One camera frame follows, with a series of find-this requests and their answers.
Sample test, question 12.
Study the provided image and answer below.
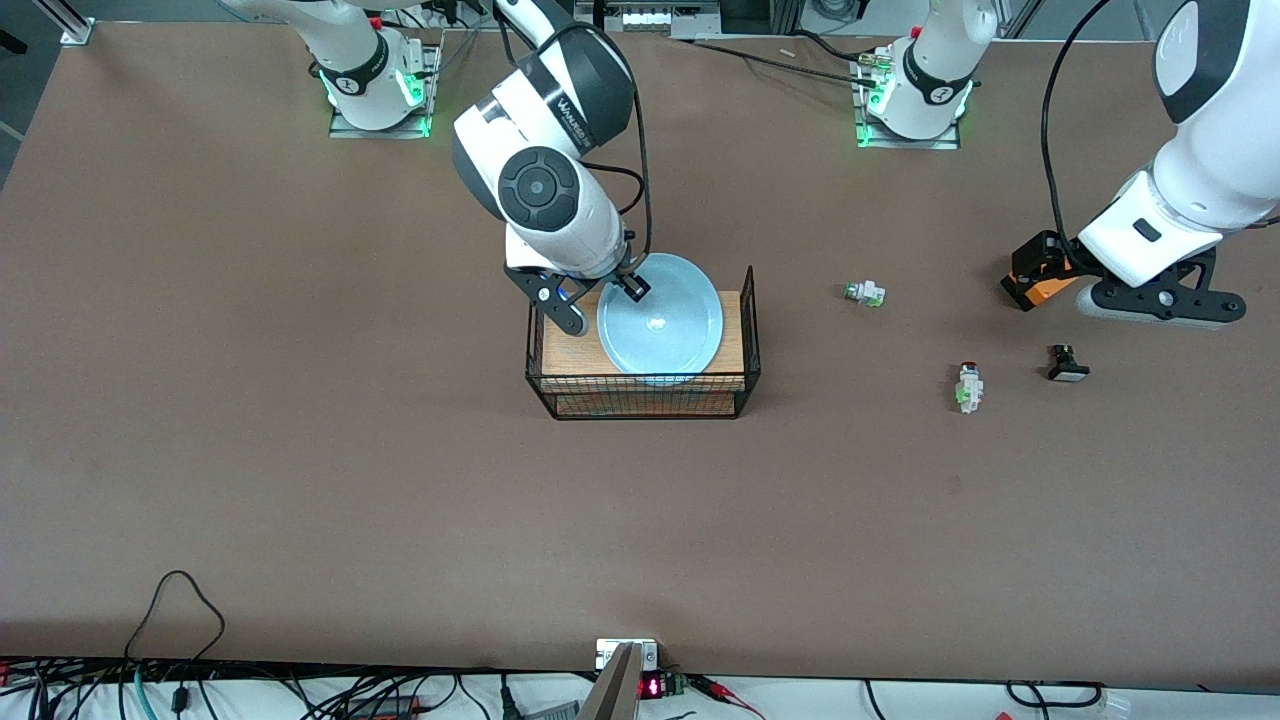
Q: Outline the light blue round plate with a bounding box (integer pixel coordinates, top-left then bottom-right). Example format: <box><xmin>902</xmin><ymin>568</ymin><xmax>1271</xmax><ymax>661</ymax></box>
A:
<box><xmin>597</xmin><ymin>252</ymin><xmax>724</xmax><ymax>388</ymax></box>

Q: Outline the wooden board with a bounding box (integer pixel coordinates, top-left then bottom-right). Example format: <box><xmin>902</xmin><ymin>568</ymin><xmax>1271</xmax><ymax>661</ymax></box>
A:
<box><xmin>541</xmin><ymin>291</ymin><xmax>746</xmax><ymax>391</ymax></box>

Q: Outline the white power strip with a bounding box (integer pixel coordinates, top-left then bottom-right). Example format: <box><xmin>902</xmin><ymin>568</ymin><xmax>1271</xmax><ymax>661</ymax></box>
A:
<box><xmin>618</xmin><ymin>5</ymin><xmax>723</xmax><ymax>31</ymax></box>

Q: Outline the red clip lead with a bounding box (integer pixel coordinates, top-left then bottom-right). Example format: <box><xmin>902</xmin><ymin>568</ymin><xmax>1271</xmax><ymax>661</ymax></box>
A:
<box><xmin>690</xmin><ymin>675</ymin><xmax>766</xmax><ymax>720</ymax></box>

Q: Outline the aluminium profile piece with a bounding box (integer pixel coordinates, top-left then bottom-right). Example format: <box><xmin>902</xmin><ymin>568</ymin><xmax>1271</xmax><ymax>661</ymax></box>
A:
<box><xmin>35</xmin><ymin>0</ymin><xmax>98</xmax><ymax>48</ymax></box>

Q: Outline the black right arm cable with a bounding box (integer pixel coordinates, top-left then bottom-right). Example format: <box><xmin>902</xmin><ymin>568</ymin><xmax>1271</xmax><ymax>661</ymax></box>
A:
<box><xmin>495</xmin><ymin>0</ymin><xmax>656</xmax><ymax>281</ymax></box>
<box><xmin>580</xmin><ymin>160</ymin><xmax>646</xmax><ymax>217</ymax></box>

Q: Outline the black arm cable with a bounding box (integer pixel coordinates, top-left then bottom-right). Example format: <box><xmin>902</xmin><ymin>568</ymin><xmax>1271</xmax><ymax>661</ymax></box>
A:
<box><xmin>495</xmin><ymin>0</ymin><xmax>656</xmax><ymax>281</ymax></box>
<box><xmin>580</xmin><ymin>160</ymin><xmax>646</xmax><ymax>217</ymax></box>
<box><xmin>1038</xmin><ymin>0</ymin><xmax>1116</xmax><ymax>246</ymax></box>

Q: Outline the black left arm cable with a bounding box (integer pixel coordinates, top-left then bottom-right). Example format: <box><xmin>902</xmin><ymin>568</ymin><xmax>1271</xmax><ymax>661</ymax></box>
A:
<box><xmin>1038</xmin><ymin>0</ymin><xmax>1116</xmax><ymax>246</ymax></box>

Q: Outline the black wire basket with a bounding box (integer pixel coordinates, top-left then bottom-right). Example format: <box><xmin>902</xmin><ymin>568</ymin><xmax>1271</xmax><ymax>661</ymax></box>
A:
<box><xmin>525</xmin><ymin>265</ymin><xmax>763</xmax><ymax>421</ymax></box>

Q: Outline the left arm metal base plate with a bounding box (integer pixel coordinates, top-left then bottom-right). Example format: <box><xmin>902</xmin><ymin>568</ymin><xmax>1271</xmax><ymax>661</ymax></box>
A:
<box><xmin>852</xmin><ymin>50</ymin><xmax>963</xmax><ymax>151</ymax></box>

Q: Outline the black cable across table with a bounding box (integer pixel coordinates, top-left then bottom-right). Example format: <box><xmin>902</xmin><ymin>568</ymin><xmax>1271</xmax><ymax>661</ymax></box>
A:
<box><xmin>665</xmin><ymin>30</ymin><xmax>886</xmax><ymax>86</ymax></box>

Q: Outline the small metal bracket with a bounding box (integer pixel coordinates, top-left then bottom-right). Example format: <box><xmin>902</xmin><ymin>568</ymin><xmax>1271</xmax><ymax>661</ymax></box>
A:
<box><xmin>596</xmin><ymin>638</ymin><xmax>661</xmax><ymax>671</ymax></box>

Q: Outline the grey camera mount pole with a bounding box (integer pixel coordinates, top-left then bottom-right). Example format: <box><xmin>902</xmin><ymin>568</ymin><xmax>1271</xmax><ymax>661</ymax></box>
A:
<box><xmin>578</xmin><ymin>642</ymin><xmax>642</xmax><ymax>720</ymax></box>

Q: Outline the black cable loop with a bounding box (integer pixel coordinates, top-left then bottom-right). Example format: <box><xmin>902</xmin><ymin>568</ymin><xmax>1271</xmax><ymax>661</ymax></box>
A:
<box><xmin>1005</xmin><ymin>680</ymin><xmax>1106</xmax><ymax>709</ymax></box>

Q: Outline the thin black looped cable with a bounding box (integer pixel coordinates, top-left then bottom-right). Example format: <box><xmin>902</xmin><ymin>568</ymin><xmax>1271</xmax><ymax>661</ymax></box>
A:
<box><xmin>125</xmin><ymin>570</ymin><xmax>227</xmax><ymax>666</ymax></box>

